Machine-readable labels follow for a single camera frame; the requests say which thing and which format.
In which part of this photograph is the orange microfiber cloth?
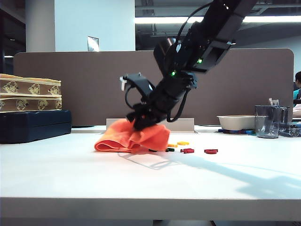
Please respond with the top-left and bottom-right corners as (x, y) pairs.
(94, 118), (171, 153)

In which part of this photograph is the white paper bowl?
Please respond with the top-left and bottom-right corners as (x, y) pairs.
(216, 115), (268, 131)

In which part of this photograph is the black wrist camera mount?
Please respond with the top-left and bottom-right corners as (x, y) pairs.
(119, 72), (156, 100)

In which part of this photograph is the clear plastic container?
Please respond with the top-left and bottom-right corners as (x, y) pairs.
(279, 122), (301, 138)

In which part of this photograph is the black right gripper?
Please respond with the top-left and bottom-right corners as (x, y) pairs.
(126, 72), (198, 131)

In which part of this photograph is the blue flat mat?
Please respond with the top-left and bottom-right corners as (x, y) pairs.
(217, 128), (257, 136)

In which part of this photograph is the clear grey plastic cup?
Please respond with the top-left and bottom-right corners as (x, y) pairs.
(255, 105), (281, 139)

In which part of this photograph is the dark blue plastic case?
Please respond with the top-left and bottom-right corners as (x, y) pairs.
(0, 109), (72, 144)

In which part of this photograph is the grey cable tray flap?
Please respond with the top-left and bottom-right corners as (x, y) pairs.
(106, 118), (195, 134)

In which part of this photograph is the brown desk partition panel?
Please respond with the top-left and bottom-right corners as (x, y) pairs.
(13, 48), (295, 127)

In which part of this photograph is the long ceiling light strip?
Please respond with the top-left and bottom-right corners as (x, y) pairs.
(134, 16), (301, 24)

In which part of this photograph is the small framed wall sign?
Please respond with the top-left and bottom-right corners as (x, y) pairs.
(87, 36), (99, 52)

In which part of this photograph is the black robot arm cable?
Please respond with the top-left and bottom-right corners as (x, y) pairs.
(166, 90), (189, 122)

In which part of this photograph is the person in teal shirt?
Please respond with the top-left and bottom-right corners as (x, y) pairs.
(293, 71), (301, 104)

